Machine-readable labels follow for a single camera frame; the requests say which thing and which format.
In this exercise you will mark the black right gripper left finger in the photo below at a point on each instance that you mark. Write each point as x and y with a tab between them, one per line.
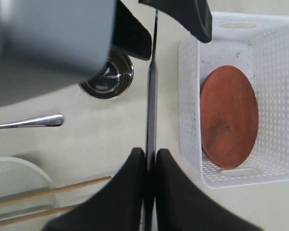
116	207

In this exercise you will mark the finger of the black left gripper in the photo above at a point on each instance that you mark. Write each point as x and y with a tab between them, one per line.
194	15

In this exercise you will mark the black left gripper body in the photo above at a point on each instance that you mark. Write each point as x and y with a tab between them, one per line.
130	37

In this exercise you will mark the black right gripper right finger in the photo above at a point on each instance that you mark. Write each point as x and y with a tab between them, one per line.
182	206

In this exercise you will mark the stainless steel cup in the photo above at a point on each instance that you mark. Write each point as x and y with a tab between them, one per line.
113	81

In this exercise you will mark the silver metal table knife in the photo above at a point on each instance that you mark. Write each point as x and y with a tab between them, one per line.
151	131

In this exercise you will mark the silver metal fork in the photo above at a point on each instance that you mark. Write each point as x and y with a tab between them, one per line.
53	120

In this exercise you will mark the white ceramic bowl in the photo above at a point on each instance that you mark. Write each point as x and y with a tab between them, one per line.
20	177

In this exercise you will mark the brown wooden chopstick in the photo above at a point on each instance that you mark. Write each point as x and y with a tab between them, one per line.
37	215
48	192

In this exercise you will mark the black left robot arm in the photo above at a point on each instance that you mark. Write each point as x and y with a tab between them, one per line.
46	45

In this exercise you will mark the white perforated plastic basket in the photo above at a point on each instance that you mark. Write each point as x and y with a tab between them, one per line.
258	45

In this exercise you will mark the brown round plate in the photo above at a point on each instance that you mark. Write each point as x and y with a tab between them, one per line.
229	117

